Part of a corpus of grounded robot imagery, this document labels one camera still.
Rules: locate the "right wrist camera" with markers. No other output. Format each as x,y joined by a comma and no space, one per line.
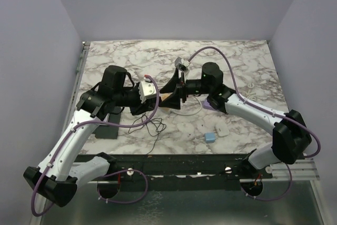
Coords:
182,65

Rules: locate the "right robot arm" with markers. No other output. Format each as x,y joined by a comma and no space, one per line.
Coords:
289,139

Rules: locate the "beige cube socket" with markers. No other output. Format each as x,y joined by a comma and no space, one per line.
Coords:
165,96

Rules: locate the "blue cube plug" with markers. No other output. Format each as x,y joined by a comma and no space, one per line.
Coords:
209,137

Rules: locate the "black mat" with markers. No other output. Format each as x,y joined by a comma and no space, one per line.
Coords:
106,131

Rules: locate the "white plug adapter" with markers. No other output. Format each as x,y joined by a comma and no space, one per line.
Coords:
222,129

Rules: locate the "purple power strip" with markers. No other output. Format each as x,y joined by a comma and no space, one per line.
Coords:
248,94

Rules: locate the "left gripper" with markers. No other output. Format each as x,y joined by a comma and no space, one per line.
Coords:
142,107

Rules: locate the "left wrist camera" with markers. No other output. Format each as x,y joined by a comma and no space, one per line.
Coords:
146,90

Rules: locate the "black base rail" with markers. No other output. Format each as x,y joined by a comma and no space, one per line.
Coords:
181,172

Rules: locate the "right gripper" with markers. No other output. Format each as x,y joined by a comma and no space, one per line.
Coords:
174,100

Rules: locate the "aluminium frame rail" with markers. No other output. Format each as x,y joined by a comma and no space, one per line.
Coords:
295,172

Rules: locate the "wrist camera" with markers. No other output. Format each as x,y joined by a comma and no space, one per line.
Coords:
146,90
182,65

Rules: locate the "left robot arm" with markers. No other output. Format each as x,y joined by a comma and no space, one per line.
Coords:
54,178

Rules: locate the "black power adapter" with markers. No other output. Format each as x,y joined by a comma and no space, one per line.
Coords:
154,128

